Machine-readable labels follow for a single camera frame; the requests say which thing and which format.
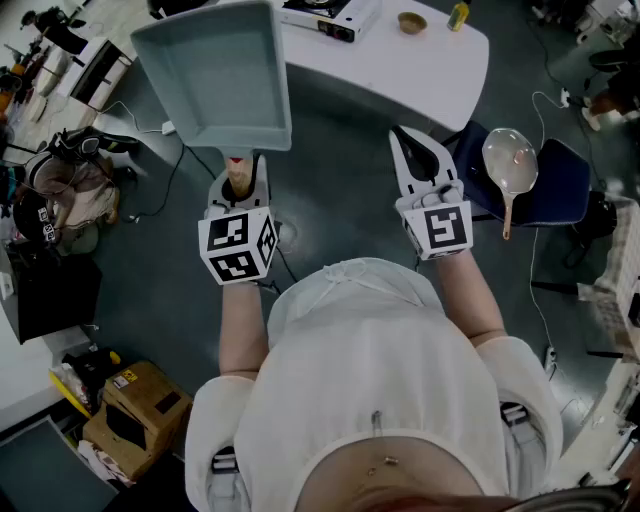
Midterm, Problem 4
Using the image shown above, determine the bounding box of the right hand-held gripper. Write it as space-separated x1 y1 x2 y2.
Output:
388 124 475 262

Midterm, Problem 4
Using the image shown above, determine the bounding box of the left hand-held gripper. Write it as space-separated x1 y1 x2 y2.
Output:
197 153 281 287

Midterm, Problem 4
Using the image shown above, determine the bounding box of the grey plastic tray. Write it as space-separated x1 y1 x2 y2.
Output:
129 0 294 199

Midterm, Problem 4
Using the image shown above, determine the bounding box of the portable gas stove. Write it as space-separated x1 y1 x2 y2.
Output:
277 0 384 44

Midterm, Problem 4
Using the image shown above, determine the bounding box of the person's right forearm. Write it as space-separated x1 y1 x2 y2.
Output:
433 248 507 347

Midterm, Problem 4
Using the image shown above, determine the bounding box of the person's left forearm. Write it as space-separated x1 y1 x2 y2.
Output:
218 281 272 377

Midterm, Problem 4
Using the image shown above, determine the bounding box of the small pan with glass lid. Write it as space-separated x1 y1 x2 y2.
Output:
481 126 541 242

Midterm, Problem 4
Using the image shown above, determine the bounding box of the dark blue chair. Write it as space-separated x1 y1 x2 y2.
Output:
451 119 617 269

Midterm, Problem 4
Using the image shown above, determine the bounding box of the wooden bowl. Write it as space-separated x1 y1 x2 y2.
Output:
397 11 429 37

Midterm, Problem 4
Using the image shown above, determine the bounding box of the yellow bottle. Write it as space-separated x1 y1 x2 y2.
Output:
446 0 472 33

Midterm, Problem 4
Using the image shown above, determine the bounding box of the white box appliance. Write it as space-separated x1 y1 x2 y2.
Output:
58 36 137 112

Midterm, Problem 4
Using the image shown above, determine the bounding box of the person's white shirt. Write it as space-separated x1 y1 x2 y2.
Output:
183 256 565 512

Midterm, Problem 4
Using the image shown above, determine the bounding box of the black case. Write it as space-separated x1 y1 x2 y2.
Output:
8 248 104 346

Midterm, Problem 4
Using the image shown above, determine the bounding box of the white woven basket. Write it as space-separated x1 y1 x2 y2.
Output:
577 195 640 362

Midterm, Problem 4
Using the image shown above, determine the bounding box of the cardboard box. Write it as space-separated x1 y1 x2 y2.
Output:
81 399 174 482
102 360 194 437

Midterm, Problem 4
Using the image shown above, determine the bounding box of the yellow bag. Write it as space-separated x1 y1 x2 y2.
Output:
47 348 124 420

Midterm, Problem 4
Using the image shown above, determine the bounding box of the grey bin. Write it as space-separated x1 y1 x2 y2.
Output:
0 416 120 512

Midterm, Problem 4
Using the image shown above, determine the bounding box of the black cable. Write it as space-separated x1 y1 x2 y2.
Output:
118 143 217 224

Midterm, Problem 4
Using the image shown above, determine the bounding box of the white cable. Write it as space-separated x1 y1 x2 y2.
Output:
528 89 572 361

